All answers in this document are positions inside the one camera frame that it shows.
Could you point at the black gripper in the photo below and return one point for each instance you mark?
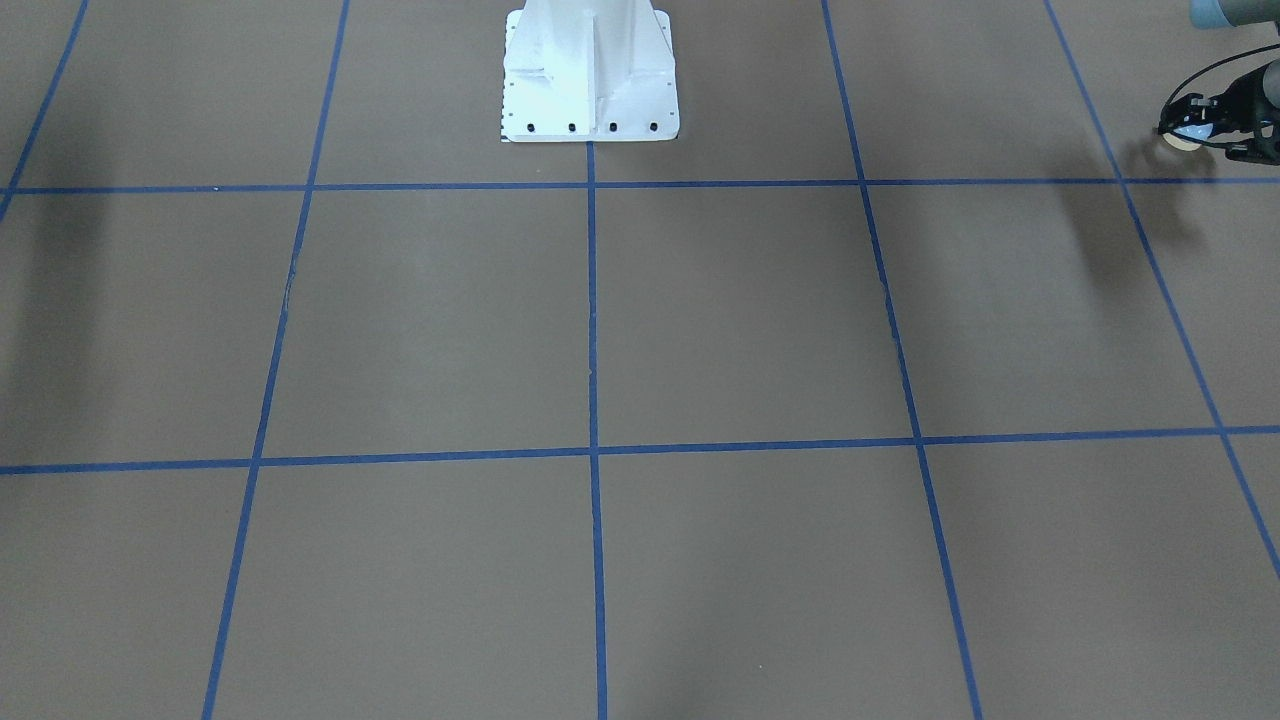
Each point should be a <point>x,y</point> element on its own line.
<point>1243,106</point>

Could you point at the light blue call bell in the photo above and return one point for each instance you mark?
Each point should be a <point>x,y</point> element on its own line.
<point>1188,137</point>

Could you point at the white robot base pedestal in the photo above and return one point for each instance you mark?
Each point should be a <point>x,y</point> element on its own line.
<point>589,72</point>

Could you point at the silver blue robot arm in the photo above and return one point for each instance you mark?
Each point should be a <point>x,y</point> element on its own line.
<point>1229,14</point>

